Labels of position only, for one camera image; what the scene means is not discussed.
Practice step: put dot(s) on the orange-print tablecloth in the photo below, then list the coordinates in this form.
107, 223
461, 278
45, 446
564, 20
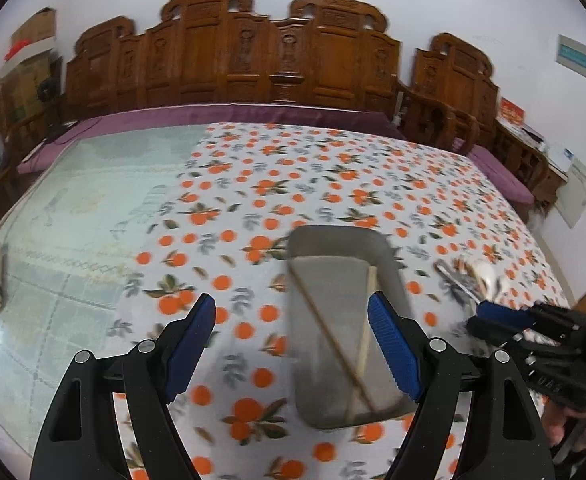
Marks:
273, 185

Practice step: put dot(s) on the carved wooden armchair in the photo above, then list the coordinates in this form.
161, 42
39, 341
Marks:
453, 90

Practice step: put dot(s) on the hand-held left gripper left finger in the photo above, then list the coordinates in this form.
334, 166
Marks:
193, 340

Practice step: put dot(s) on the wooden side table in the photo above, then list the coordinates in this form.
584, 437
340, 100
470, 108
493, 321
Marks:
528, 155

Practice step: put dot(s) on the person's right hand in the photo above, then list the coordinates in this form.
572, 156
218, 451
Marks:
555, 425

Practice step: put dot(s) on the large cardboard box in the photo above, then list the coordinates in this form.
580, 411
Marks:
23, 90

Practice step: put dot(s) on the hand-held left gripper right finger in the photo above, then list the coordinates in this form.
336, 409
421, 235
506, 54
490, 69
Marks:
388, 340

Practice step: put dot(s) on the small cardboard box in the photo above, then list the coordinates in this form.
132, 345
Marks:
38, 25

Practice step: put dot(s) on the purple armchair cushion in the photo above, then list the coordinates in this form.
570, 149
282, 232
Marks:
503, 175

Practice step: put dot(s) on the white ceramic spoon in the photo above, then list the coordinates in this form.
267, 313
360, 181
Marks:
483, 272

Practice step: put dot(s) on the grey wall panel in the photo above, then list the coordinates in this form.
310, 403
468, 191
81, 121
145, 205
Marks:
579, 57

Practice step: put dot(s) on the dark wooden chopstick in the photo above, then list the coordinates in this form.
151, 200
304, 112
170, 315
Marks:
330, 337

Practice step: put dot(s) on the long purple sofa cushion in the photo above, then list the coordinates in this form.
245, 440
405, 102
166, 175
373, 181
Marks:
173, 116

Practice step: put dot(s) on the light wooden chopstick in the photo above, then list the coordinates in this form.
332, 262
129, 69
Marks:
365, 330

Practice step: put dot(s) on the white board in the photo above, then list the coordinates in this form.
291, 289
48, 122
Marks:
580, 192

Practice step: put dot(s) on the white carton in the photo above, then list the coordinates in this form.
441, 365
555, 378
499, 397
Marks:
563, 157

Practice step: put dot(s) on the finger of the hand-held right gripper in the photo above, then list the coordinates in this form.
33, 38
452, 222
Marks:
493, 332
503, 311

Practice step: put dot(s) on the red packet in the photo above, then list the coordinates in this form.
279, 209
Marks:
513, 110

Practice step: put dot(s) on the carved wooden sofa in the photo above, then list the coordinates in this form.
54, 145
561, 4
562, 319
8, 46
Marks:
253, 60

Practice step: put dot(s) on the metal tray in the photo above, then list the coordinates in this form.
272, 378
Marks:
333, 310

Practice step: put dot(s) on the metal utensil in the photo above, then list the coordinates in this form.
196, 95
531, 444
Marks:
455, 280

